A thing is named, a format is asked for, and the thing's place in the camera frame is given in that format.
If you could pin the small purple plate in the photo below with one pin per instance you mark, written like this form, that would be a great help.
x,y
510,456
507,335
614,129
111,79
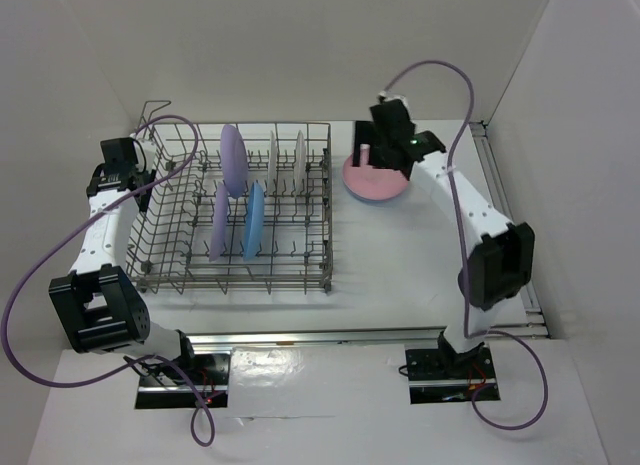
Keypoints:
x,y
219,222

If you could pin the large purple plate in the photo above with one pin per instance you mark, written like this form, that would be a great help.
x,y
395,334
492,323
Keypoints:
x,y
234,164

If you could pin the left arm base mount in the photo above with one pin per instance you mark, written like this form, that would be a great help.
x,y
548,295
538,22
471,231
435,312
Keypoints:
x,y
160,387

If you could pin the aluminium rail front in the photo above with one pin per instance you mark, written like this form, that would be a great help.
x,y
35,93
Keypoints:
x,y
302,338

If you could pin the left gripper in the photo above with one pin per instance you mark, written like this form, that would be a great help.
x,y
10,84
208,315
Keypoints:
x,y
148,177

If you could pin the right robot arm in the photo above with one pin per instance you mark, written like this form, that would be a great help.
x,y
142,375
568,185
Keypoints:
x,y
496,253

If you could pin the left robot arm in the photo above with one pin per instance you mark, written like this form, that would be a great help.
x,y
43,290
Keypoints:
x,y
99,308

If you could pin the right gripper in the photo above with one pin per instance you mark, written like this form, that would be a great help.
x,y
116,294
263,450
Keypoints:
x,y
364,134

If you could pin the white plate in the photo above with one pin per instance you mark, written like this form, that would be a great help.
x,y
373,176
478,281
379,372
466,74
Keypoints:
x,y
300,163
272,165

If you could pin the pink plate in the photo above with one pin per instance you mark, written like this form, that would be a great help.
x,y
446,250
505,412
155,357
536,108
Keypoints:
x,y
357,181

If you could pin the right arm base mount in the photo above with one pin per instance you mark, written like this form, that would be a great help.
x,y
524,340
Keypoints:
x,y
430,383

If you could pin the grey wire dish rack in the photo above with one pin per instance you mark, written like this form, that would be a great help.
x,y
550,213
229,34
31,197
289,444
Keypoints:
x,y
169,244

